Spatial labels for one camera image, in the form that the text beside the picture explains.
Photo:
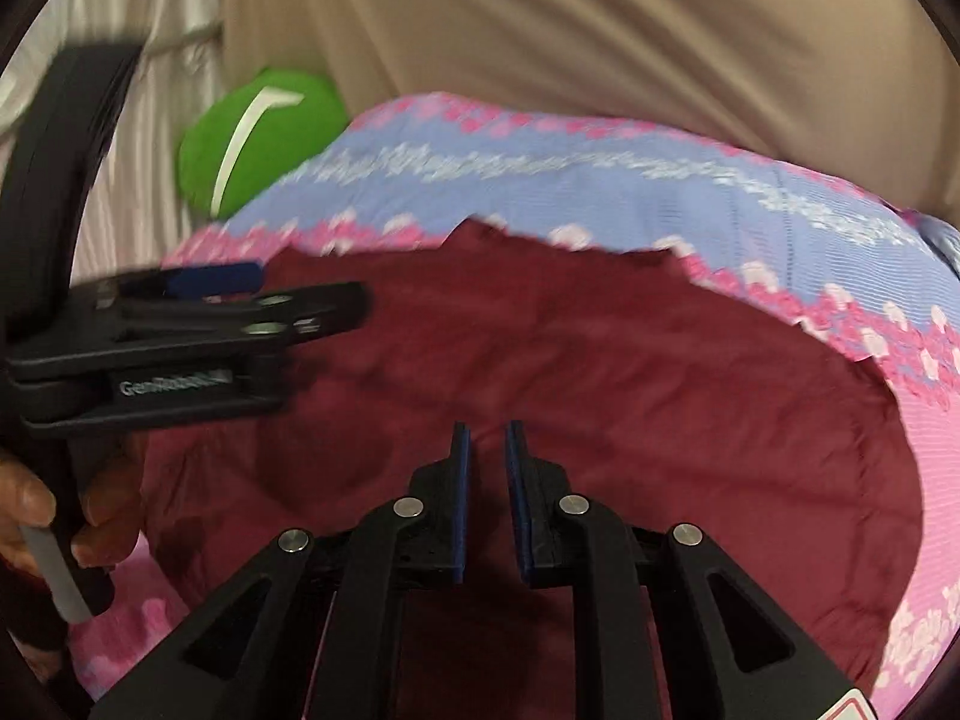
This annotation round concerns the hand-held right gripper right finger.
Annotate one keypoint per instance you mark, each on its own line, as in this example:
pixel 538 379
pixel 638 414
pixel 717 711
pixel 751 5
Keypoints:
pixel 519 510

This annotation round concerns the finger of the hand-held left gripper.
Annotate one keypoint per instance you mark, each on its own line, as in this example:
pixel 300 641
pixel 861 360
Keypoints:
pixel 214 279
pixel 300 315

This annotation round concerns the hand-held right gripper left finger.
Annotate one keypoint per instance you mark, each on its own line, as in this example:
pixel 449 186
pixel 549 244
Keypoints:
pixel 459 510

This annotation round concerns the maroon puffer jacket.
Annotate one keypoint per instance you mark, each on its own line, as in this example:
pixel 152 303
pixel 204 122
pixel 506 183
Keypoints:
pixel 637 390

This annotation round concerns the person's left hand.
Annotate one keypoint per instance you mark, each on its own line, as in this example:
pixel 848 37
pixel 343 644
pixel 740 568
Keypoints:
pixel 105 510

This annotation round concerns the white satin curtain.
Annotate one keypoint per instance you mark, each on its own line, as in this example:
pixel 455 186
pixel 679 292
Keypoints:
pixel 150 165

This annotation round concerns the green plush pillow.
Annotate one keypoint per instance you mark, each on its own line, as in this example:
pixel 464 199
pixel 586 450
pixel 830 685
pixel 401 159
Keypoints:
pixel 300 142

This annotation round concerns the pink floral blanket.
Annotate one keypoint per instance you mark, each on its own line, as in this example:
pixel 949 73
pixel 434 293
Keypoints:
pixel 600 165

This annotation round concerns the beige cloth backdrop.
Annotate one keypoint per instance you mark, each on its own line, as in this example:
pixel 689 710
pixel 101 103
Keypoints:
pixel 600 30

